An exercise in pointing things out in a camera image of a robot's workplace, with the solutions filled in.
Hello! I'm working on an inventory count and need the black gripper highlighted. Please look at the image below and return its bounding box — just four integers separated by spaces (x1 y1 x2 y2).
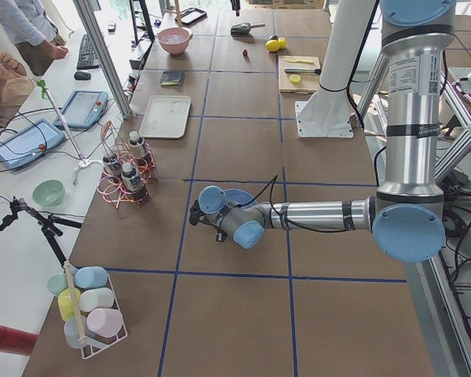
212 221 228 243

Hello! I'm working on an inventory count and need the blue round plate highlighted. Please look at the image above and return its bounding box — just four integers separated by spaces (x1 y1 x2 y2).
225 188 257 210

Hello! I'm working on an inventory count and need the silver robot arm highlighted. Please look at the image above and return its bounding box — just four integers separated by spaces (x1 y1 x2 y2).
189 1 455 262

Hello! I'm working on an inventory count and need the dark drink bottle three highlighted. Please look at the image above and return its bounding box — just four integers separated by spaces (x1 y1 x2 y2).
122 163 148 201

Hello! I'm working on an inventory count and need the dark drink bottle one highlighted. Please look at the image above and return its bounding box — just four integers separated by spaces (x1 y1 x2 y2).
129 131 148 166

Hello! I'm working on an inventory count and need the dark drink bottle two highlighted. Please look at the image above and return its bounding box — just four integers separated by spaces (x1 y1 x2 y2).
102 153 122 177

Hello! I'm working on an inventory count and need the cream bear tray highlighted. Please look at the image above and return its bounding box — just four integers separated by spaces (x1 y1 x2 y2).
138 95 192 139

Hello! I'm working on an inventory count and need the light blue cup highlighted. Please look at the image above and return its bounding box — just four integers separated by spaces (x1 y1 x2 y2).
75 266 108 289

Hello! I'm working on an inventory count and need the white cup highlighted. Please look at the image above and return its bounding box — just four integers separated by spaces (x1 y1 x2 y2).
78 287 115 313

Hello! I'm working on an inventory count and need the pink cup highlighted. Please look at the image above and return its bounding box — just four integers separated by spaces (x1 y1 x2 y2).
86 308 123 338

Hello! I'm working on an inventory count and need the grey folded cloth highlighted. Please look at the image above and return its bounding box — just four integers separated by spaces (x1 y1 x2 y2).
159 70 185 86

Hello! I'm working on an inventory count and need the yellow cup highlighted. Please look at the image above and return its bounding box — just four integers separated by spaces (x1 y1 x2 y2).
57 288 74 321

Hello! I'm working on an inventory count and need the mint green cup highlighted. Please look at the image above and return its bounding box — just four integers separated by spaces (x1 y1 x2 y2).
47 273 68 297

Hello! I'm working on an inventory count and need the wooden cutting board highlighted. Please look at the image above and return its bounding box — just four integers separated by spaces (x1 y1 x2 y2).
278 55 321 93

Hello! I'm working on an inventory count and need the green small bowl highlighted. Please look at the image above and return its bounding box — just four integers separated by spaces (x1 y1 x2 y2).
32 180 65 207

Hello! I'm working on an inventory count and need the pale grey cup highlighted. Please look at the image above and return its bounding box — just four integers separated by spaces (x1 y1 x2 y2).
64 317 82 350

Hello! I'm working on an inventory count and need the steel knife sharpener rod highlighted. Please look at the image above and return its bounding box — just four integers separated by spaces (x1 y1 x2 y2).
283 68 322 75

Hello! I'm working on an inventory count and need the blue teach pendant far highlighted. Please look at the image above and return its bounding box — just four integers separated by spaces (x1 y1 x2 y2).
60 90 108 130

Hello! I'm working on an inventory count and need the blue teach pendant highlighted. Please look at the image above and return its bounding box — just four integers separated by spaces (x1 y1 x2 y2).
0 119 65 170
60 90 108 130

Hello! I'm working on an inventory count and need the yellow plastic knife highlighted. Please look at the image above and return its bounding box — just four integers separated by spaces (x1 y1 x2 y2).
284 58 315 64

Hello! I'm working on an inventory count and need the yellow lemon front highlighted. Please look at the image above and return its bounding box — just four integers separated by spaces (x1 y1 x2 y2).
265 39 281 53

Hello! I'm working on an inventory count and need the yellow lemon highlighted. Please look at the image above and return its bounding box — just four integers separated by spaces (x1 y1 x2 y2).
278 37 287 49
265 39 281 53

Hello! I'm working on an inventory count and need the yellow lemon back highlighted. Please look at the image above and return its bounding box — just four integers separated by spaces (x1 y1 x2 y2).
278 37 287 49

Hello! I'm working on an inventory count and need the metal ice scoop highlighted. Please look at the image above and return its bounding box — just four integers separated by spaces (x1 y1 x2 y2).
230 22 265 36

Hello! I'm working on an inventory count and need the black computer mouse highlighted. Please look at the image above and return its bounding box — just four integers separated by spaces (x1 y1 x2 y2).
74 70 92 81

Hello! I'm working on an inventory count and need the blue teach pendant near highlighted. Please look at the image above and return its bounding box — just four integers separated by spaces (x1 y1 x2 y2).
0 119 65 170

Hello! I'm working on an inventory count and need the black keyboard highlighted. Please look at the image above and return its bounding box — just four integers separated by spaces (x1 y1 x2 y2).
76 35 100 70

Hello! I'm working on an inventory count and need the red cylinder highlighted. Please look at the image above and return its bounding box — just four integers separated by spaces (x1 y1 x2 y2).
0 324 38 356

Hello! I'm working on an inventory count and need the seated person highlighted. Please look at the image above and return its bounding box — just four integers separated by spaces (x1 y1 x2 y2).
0 50 37 127

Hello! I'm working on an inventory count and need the standing person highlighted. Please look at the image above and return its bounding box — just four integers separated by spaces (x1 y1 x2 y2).
0 0 69 76

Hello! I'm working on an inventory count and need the copper wire bottle rack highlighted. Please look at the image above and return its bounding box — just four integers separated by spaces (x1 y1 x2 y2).
97 121 156 208

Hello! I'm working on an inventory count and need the white wire cup rack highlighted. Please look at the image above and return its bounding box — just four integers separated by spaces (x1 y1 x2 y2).
58 262 128 360

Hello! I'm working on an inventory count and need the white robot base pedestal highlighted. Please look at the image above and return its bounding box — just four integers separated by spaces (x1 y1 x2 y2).
295 0 378 138

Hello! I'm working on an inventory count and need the aluminium frame post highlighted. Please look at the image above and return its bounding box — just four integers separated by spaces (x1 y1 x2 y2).
74 0 132 119

